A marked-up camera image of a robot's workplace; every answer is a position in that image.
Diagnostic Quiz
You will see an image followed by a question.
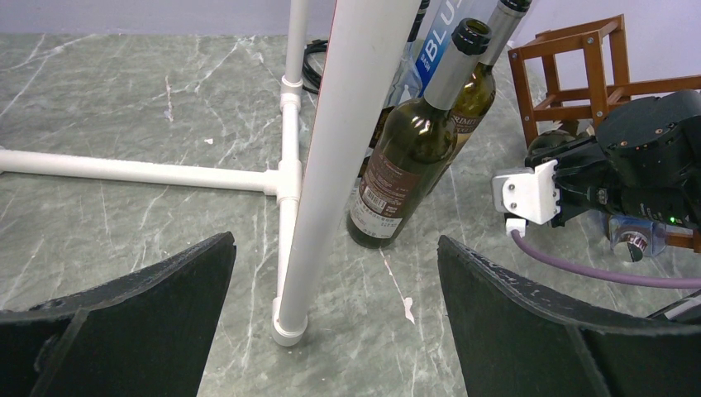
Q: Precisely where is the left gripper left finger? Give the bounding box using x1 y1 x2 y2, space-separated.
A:
1 232 236 396

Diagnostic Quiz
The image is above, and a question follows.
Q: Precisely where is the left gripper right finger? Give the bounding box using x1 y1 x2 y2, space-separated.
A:
437 236 700 396

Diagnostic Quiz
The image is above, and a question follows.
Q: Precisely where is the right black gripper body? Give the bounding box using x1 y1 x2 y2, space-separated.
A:
525 136 623 227

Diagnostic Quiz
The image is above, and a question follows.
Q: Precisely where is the dark green wine bottle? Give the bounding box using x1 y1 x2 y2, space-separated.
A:
346 18 492 249

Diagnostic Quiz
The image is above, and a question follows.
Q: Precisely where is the dark wine bottle cream label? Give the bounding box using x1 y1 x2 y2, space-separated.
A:
528 120 594 155

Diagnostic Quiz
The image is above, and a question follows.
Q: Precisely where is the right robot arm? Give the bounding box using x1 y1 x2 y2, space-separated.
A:
525 89 700 230

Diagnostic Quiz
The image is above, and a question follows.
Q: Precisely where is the blue clear bottle lying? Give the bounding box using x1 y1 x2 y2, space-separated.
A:
604 215 667 263

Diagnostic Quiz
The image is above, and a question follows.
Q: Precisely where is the brown wooden wine rack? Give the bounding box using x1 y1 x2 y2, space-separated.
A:
508 15 700 251

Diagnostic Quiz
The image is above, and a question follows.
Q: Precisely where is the green wine bottle silver neck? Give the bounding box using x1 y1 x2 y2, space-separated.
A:
442 0 532 172

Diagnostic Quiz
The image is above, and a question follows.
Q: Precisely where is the clear square liquor bottle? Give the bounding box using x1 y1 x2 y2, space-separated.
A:
356 0 431 183

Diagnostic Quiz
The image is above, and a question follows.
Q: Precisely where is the tall blue liquid bottle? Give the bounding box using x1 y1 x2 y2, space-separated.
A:
384 1 497 107

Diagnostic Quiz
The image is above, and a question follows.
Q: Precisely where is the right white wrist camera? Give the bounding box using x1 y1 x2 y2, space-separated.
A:
491 160 561 237

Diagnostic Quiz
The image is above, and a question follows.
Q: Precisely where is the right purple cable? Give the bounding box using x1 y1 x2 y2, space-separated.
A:
510 230 701 290

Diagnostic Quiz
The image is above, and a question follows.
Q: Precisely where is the white PVC pipe frame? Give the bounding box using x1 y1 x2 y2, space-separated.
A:
1 1 419 347

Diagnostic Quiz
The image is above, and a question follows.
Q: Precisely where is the black coiled cable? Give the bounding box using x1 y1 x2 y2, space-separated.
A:
302 39 330 95

